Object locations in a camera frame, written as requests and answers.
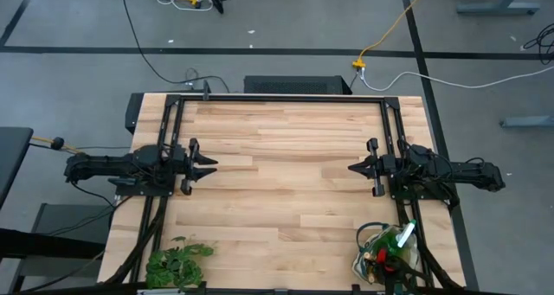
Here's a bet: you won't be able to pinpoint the yellow cord with black knob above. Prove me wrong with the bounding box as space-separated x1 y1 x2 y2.
29 135 131 156

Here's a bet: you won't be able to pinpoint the beige canvas gardening bag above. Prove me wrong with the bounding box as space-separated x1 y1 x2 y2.
351 221 421 294

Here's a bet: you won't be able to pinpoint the green artificial plant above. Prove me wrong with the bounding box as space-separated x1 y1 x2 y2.
145 236 215 290

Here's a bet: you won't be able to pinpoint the long black floor cable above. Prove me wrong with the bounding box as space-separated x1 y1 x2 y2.
119 0 231 93

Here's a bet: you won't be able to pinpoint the dark grey side stand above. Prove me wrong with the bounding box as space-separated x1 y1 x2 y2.
0 202 114 294

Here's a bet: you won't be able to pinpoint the black perforated computer tower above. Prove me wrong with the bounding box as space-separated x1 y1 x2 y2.
243 74 353 95

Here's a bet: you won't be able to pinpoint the black cable bundle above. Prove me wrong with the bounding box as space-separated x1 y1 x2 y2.
522 22 554 66

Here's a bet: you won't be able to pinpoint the white power cable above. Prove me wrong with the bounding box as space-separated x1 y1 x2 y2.
358 64 554 93

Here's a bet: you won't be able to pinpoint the green spray bottle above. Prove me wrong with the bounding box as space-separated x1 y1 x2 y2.
374 219 417 261

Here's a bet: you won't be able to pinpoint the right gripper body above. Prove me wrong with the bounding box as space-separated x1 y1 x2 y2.
366 138 395 198

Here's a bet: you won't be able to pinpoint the red gardening glove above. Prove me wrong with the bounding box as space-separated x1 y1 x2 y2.
375 247 397 273

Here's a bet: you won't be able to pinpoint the white coiled cable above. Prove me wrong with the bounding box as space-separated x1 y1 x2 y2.
154 0 216 13

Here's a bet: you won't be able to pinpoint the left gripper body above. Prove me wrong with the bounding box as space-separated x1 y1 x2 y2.
173 138 201 196

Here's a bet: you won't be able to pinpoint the dark office desk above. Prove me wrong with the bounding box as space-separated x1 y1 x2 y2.
0 127 35 209

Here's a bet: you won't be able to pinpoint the black side panel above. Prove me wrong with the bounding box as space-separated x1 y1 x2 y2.
125 93 145 135

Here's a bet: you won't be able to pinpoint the yellow extension cable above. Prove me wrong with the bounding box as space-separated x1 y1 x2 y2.
351 0 430 69

